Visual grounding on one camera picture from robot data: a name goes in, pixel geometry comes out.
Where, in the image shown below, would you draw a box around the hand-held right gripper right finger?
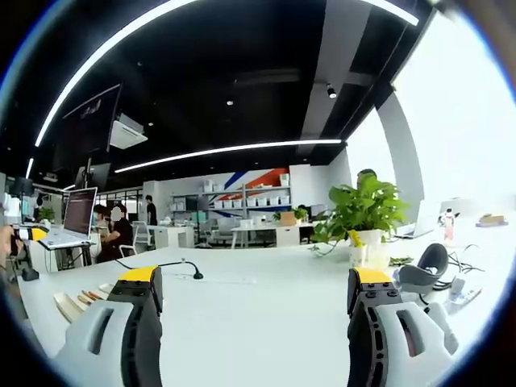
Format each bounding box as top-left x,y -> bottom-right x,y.
347,266 -> 460,387

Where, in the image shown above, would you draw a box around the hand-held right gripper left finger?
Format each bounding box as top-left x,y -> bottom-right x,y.
52,265 -> 164,387

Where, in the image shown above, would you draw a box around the beige cutlery case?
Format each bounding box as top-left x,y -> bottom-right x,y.
52,283 -> 119,324

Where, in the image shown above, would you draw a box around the person's left hand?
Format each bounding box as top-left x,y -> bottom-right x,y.
0,225 -> 18,270

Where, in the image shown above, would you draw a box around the laptop stand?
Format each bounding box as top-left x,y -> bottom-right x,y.
48,240 -> 93,270

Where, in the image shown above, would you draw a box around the black stand base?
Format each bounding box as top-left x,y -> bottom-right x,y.
19,241 -> 40,282

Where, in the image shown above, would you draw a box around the open white laptop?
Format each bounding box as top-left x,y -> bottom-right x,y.
37,186 -> 99,251

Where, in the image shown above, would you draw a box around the grey headset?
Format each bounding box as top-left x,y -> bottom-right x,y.
392,243 -> 451,294

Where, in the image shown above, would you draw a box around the white plant pot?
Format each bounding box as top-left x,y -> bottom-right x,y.
347,228 -> 393,269

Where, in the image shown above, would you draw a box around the white power strip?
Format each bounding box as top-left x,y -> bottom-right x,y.
448,277 -> 484,306

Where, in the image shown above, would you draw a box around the open silver laptop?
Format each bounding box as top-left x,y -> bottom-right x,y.
393,198 -> 443,239

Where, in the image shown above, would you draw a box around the hanging black screen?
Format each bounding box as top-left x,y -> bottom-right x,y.
59,83 -> 123,163

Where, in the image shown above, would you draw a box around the green potted plant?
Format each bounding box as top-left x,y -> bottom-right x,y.
309,174 -> 411,259

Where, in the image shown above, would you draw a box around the white ceiling air conditioner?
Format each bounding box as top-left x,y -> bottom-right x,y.
108,113 -> 149,151

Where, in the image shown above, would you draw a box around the white office desk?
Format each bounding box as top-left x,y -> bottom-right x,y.
230,223 -> 315,248

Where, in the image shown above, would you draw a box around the grey storage shelf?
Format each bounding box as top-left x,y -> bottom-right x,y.
170,185 -> 293,221

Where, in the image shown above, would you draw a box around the black cable with plug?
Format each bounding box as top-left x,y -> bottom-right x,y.
114,259 -> 205,281

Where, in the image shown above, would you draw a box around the black cables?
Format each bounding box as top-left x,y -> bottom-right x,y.
418,243 -> 487,306

